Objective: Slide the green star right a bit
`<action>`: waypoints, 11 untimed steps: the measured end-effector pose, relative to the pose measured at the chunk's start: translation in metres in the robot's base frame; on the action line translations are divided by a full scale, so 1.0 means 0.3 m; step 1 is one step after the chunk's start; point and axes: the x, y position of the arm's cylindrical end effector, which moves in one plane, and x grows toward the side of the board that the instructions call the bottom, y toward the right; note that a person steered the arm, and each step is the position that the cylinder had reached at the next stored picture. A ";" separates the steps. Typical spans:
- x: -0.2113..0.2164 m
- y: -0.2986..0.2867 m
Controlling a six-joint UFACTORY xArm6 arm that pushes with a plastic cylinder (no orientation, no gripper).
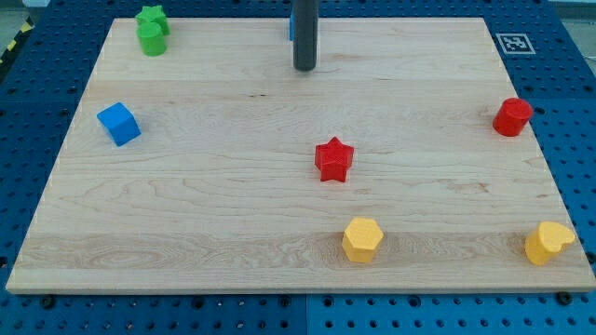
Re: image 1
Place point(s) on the red star block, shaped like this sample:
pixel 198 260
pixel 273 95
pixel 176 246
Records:
pixel 333 159

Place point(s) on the green star block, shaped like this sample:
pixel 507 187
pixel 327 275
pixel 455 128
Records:
pixel 155 14

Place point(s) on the wooden board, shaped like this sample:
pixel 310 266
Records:
pixel 220 192

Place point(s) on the yellow hexagon block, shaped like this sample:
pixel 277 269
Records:
pixel 361 239

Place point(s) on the blue block behind rod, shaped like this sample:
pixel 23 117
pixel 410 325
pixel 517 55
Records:
pixel 291 27

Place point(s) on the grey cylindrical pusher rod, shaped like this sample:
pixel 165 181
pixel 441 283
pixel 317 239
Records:
pixel 305 34

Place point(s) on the blue cube block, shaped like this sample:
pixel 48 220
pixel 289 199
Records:
pixel 120 123

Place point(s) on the green cylinder block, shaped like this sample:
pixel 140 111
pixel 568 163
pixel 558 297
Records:
pixel 151 39

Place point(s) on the red cylinder block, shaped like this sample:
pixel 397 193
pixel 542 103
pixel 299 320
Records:
pixel 512 117

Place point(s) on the white fiducial marker tag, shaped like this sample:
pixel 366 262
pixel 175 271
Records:
pixel 515 43

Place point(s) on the yellow heart block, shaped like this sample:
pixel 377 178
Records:
pixel 548 240

